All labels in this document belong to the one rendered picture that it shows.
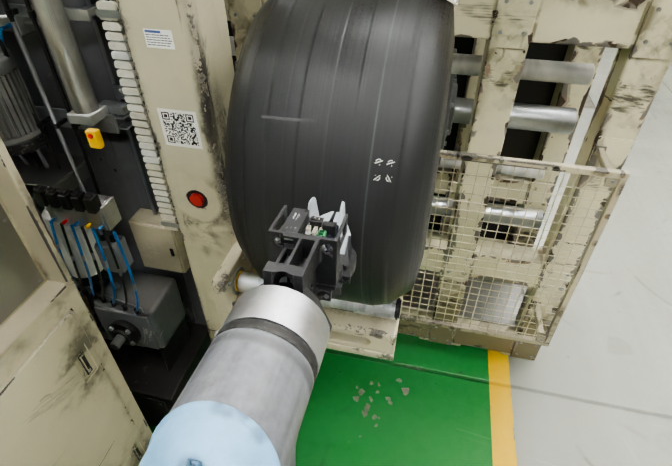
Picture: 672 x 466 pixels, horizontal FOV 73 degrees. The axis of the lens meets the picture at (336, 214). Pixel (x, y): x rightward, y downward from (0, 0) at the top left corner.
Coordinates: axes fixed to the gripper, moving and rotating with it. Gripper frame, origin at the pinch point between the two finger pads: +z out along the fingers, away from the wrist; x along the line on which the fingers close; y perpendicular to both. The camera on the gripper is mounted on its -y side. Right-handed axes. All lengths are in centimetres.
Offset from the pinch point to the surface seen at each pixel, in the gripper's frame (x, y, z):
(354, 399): 3, -117, 60
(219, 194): 28.4, -12.7, 23.5
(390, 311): -8.0, -30.5, 18.1
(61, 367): 59, -48, 3
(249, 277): 21.7, -29.2, 19.4
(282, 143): 7.8, 8.7, 3.8
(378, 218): -5.7, 0.4, 2.0
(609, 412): -89, -115, 76
